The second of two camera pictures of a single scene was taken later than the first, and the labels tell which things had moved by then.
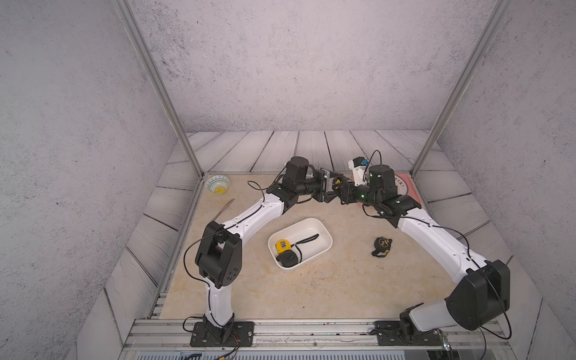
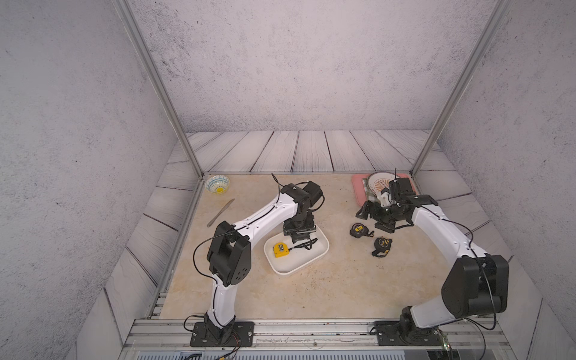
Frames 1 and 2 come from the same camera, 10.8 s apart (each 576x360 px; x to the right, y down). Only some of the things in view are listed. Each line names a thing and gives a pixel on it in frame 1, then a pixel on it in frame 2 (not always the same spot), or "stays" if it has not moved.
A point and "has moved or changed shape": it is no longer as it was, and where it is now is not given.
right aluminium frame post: x=491 y=25 stays
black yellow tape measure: x=337 y=184 -> x=358 y=230
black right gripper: x=346 y=195 -> x=373 y=214
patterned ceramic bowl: x=217 y=184 stays
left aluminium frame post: x=134 y=32 stays
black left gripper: x=322 y=194 -> x=310 y=226
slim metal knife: x=223 y=209 stays
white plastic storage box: x=309 y=238 has moved or changed shape
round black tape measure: x=382 y=247 stays
